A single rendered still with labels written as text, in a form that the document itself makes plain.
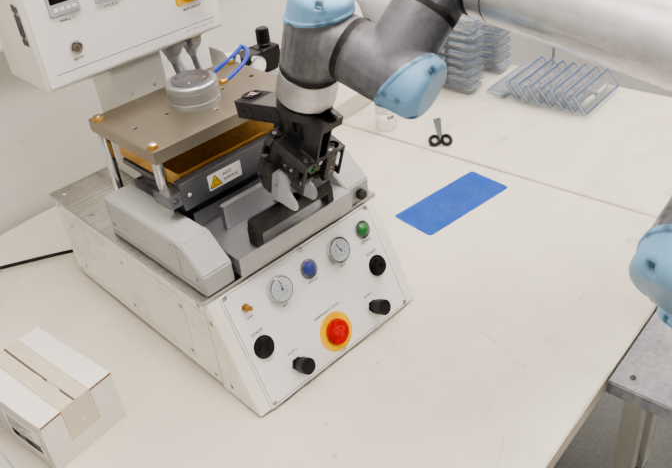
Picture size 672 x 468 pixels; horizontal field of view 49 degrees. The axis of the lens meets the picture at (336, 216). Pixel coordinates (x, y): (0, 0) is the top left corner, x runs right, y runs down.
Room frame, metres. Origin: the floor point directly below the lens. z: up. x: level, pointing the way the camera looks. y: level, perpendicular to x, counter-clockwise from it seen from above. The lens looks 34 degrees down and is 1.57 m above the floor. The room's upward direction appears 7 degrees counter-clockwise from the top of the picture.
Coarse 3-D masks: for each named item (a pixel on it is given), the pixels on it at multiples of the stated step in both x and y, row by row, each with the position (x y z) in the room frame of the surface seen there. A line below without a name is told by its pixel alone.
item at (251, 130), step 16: (240, 128) 1.03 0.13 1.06; (256, 128) 1.02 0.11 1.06; (272, 128) 1.02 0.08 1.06; (208, 144) 0.99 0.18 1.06; (224, 144) 0.98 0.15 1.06; (240, 144) 0.98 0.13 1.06; (128, 160) 1.02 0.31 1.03; (144, 160) 0.98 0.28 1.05; (176, 160) 0.95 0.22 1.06; (192, 160) 0.94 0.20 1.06; (208, 160) 0.94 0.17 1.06; (176, 176) 0.91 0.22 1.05
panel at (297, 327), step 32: (352, 224) 0.95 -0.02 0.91; (288, 256) 0.87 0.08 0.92; (320, 256) 0.89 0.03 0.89; (352, 256) 0.92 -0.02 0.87; (384, 256) 0.95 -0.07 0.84; (256, 288) 0.82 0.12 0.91; (320, 288) 0.87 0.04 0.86; (352, 288) 0.89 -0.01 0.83; (384, 288) 0.92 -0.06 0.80; (256, 320) 0.79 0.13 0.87; (288, 320) 0.81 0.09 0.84; (320, 320) 0.84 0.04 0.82; (352, 320) 0.86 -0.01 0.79; (384, 320) 0.89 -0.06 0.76; (256, 352) 0.76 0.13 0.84; (288, 352) 0.79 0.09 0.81; (320, 352) 0.81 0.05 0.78; (288, 384) 0.76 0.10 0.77
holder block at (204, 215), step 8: (256, 176) 0.99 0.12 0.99; (136, 184) 1.02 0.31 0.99; (144, 184) 1.00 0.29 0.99; (240, 184) 0.97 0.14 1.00; (248, 184) 0.97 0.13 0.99; (152, 192) 0.98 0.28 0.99; (224, 192) 0.95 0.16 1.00; (232, 192) 0.95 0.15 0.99; (240, 192) 0.96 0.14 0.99; (208, 200) 0.93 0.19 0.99; (216, 200) 0.93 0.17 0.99; (224, 200) 0.94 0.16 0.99; (176, 208) 0.93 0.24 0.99; (192, 208) 0.91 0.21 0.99; (200, 208) 0.91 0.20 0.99; (208, 208) 0.92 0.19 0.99; (216, 208) 0.92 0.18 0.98; (192, 216) 0.90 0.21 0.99; (200, 216) 0.91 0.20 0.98; (208, 216) 0.91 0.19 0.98; (216, 216) 0.92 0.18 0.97; (200, 224) 0.90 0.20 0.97
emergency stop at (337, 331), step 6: (336, 318) 0.85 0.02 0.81; (330, 324) 0.83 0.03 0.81; (336, 324) 0.84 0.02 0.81; (342, 324) 0.84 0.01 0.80; (330, 330) 0.83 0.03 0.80; (336, 330) 0.83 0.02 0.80; (342, 330) 0.84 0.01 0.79; (348, 330) 0.84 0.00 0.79; (330, 336) 0.82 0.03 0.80; (336, 336) 0.83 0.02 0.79; (342, 336) 0.83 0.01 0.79; (330, 342) 0.82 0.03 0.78; (336, 342) 0.82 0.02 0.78; (342, 342) 0.82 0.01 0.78
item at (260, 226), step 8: (320, 184) 0.92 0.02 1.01; (328, 184) 0.92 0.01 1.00; (296, 192) 0.90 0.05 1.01; (320, 192) 0.91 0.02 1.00; (328, 192) 0.92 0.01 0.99; (296, 200) 0.88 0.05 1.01; (304, 200) 0.89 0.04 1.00; (312, 200) 0.90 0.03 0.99; (328, 200) 0.92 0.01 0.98; (272, 208) 0.87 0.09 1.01; (280, 208) 0.87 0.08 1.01; (288, 208) 0.87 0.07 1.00; (256, 216) 0.85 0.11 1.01; (264, 216) 0.85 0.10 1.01; (272, 216) 0.85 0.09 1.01; (280, 216) 0.86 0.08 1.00; (288, 216) 0.87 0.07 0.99; (248, 224) 0.84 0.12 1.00; (256, 224) 0.83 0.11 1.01; (264, 224) 0.84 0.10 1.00; (272, 224) 0.85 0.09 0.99; (248, 232) 0.84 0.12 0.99; (256, 232) 0.83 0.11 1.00; (264, 232) 0.84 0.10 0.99; (256, 240) 0.83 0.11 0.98
